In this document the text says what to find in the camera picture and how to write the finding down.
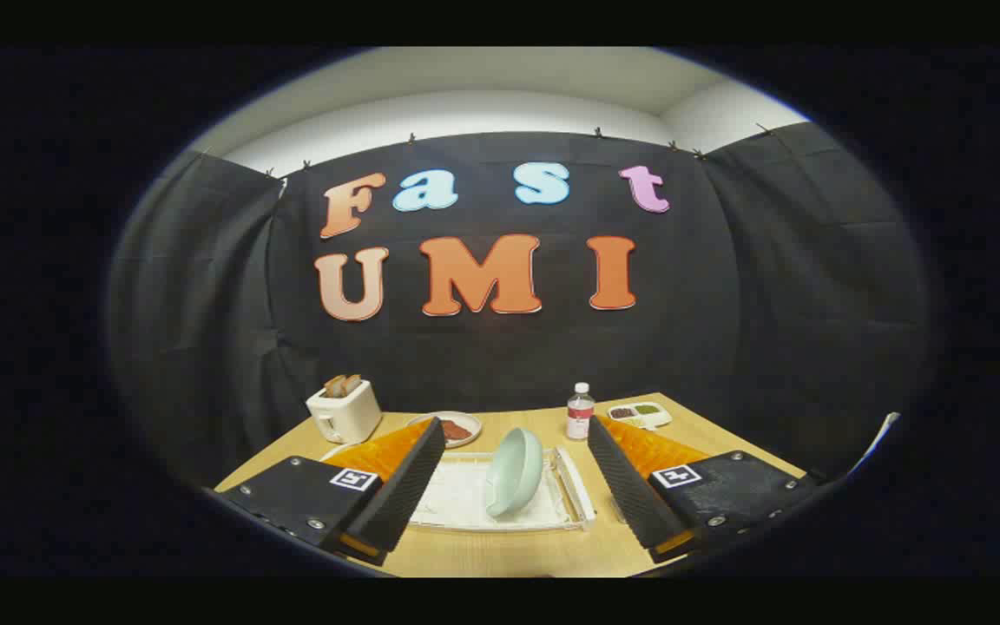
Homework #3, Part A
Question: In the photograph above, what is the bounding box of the clear red label water bottle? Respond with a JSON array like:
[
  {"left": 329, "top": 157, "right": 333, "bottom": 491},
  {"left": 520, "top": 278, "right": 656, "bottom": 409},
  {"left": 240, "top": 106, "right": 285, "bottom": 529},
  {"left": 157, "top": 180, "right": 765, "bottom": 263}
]
[{"left": 566, "top": 383, "right": 595, "bottom": 441}]

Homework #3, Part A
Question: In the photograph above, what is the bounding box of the light green plate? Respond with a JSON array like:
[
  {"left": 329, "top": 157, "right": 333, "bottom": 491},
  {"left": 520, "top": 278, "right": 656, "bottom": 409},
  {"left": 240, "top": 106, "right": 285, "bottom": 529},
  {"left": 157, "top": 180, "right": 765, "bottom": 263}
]
[{"left": 484, "top": 427, "right": 544, "bottom": 519}]

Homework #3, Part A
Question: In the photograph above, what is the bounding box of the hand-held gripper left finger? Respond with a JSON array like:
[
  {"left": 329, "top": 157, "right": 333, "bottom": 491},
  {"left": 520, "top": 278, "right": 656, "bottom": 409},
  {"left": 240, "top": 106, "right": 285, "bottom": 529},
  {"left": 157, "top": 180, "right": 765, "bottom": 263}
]
[{"left": 215, "top": 417, "right": 449, "bottom": 567}]

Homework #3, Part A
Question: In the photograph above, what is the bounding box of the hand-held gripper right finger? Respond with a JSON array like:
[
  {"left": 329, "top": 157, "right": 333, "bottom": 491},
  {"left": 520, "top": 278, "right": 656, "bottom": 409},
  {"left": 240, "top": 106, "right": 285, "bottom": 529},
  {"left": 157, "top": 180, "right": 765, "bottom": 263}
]
[{"left": 587, "top": 414, "right": 820, "bottom": 565}]

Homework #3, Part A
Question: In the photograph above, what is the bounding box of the white toaster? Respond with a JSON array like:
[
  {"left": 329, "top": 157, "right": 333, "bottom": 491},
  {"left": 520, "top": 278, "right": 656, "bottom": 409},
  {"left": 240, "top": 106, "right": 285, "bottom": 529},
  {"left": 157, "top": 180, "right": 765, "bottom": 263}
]
[{"left": 306, "top": 379, "right": 383, "bottom": 444}]

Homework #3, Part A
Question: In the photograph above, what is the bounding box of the white wire dish rack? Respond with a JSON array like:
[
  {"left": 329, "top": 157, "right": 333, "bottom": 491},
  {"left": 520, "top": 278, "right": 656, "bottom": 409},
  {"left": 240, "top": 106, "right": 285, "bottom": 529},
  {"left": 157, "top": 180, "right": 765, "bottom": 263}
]
[{"left": 320, "top": 441, "right": 598, "bottom": 533}]

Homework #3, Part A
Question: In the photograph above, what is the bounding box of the white divided tray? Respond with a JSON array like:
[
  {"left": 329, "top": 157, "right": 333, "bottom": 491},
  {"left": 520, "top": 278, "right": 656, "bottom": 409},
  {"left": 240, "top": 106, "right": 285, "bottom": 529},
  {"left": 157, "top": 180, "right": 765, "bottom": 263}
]
[{"left": 607, "top": 402, "right": 673, "bottom": 431}]

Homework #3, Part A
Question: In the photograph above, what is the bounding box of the white plate with meat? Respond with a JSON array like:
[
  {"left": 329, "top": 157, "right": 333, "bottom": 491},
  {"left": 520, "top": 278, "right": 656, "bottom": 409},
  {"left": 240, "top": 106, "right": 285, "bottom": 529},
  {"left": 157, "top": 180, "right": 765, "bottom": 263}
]
[{"left": 407, "top": 411, "right": 483, "bottom": 449}]

